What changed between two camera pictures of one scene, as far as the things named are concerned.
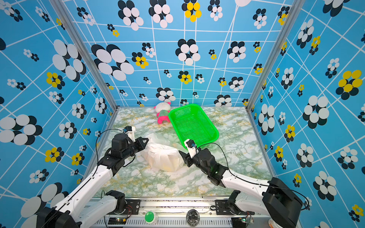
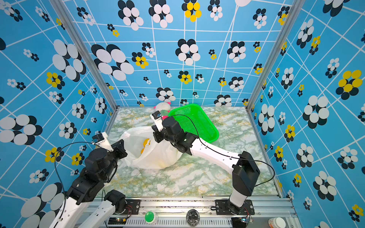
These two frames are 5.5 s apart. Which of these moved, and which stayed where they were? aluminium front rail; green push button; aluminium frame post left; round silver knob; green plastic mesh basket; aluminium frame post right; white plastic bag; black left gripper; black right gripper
Moved: white plastic bag; black left gripper; black right gripper
Stayed: round silver knob; green plastic mesh basket; green push button; aluminium frame post right; aluminium front rail; aluminium frame post left
